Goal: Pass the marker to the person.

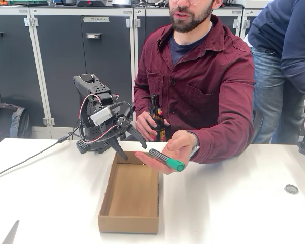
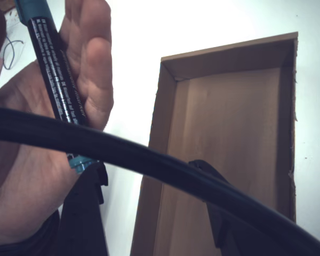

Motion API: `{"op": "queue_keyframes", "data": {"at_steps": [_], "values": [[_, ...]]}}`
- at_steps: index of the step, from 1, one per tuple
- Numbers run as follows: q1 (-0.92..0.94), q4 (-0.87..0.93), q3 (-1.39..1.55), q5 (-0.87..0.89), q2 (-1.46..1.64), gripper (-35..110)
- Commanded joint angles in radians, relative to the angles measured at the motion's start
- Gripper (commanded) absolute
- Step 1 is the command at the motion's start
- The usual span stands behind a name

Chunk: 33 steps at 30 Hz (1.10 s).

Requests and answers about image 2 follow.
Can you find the person's left hand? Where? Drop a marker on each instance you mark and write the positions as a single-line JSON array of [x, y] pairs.
[[16, 173]]

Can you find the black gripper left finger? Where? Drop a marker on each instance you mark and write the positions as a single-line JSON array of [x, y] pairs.
[[82, 218]]

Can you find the open cardboard box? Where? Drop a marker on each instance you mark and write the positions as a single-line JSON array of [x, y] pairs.
[[229, 120]]

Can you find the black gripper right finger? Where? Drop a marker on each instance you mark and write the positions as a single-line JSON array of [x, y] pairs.
[[237, 240]]

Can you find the green edding permanent marker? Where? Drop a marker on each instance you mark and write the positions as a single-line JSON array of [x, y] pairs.
[[56, 80]]

